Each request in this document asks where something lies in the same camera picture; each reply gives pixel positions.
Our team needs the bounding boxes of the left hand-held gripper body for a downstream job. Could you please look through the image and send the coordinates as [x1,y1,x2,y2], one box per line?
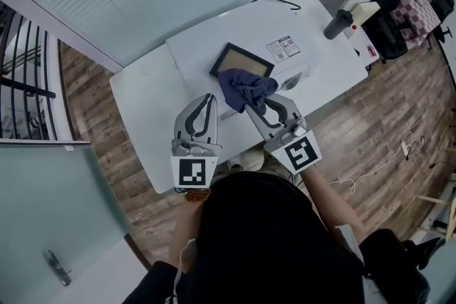
[170,131,224,189]

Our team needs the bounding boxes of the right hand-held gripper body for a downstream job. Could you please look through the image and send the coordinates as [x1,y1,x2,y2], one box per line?
[263,116,323,176]

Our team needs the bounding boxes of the dark blue cloth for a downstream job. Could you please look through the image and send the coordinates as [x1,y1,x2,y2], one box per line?
[217,68,279,115]

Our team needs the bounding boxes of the black framed picture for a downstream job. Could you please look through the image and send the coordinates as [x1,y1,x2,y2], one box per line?
[208,41,276,81]

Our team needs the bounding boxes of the person's left forearm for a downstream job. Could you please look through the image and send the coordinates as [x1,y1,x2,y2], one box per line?
[167,194,206,266]

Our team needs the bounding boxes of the person's right forearm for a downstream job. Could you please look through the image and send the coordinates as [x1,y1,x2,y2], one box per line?
[302,165,368,246]

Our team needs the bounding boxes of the person's olive trousers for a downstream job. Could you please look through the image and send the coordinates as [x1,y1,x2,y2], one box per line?
[213,152,296,186]

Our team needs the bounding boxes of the person's white shoe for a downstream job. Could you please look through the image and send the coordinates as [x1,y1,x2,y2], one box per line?
[227,151,264,170]

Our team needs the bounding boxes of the white flat box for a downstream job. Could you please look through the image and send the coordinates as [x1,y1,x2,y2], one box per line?
[165,0,314,120]

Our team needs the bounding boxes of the person's black shirt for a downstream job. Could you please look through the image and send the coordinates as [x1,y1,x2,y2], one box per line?
[123,170,432,304]

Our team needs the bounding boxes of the dark grey tumbler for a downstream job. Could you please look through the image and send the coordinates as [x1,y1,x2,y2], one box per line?
[323,9,354,41]

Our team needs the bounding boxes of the white side table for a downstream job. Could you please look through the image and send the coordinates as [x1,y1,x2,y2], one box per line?
[343,23,380,70]

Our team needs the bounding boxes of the beige foam block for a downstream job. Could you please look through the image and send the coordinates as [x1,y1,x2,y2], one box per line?
[352,0,381,26]

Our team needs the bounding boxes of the light wooden rack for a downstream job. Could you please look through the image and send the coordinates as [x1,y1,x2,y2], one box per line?
[415,177,456,239]

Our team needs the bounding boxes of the frosted glass door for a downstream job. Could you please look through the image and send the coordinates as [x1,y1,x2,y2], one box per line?
[0,140,129,296]

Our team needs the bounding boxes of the red white checkered cloth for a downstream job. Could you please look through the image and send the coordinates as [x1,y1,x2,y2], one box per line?
[390,0,441,49]

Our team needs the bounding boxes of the black metal railing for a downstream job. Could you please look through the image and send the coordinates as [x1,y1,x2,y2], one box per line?
[0,1,58,142]

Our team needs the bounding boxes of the small black office chair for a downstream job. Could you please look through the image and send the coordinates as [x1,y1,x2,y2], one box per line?
[429,0,456,43]

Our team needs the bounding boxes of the orange beaded bracelet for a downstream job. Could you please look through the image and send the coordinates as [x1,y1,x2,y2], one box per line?
[185,188,212,204]

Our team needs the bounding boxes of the white floor cable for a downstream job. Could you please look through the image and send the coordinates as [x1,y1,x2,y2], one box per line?
[329,103,432,195]

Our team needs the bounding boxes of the white cord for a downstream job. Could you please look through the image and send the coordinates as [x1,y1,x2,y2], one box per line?
[172,238,197,296]

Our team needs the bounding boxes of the grey shoulder strap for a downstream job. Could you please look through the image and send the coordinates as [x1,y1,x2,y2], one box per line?
[334,224,366,268]

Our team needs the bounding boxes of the metal door handle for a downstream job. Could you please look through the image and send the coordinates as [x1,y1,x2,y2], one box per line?
[43,249,73,288]

